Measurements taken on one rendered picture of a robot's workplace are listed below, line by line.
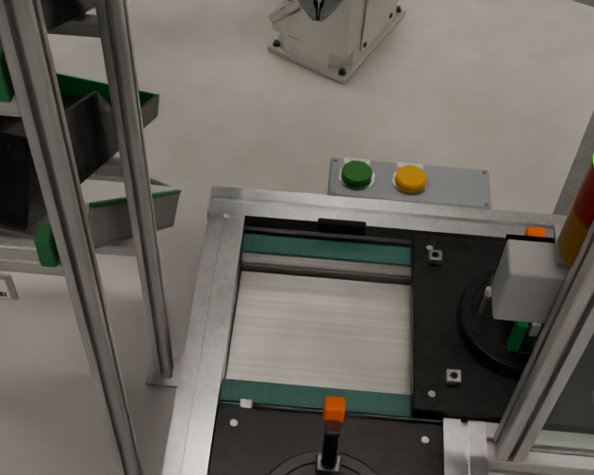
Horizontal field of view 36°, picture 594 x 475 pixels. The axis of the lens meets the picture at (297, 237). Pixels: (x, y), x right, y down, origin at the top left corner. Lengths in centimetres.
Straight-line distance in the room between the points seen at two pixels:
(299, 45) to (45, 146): 94
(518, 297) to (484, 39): 86
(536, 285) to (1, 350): 68
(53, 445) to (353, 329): 37
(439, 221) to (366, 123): 30
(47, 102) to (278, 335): 61
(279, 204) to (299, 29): 39
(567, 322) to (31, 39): 48
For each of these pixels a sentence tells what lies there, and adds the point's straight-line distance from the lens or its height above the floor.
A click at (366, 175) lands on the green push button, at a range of 119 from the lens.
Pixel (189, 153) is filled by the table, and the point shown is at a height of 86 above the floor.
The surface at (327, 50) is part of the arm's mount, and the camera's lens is 146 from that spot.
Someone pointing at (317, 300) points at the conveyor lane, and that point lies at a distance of 113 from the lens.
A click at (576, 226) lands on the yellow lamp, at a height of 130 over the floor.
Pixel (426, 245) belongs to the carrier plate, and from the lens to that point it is 113.
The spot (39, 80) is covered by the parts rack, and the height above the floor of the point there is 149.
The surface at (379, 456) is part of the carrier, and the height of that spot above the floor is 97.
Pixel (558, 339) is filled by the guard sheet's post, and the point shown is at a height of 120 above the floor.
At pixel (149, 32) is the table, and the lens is 157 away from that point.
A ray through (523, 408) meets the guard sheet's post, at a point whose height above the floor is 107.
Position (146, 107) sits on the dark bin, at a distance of 91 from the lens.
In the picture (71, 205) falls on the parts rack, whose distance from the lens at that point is 61.
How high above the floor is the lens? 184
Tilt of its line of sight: 52 degrees down
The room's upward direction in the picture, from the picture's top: 4 degrees clockwise
